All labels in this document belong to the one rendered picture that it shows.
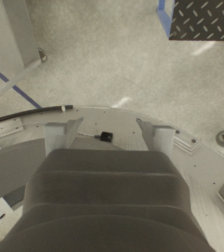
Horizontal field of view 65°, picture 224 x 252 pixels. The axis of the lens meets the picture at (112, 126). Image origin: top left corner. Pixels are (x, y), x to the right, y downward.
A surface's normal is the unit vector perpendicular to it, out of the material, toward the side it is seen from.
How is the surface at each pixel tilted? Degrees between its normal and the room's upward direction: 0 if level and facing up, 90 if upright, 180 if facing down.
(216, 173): 90
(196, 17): 0
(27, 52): 0
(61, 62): 0
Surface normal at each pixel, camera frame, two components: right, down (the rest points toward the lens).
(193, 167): -0.03, -0.77
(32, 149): 0.28, 0.61
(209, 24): -0.12, 0.64
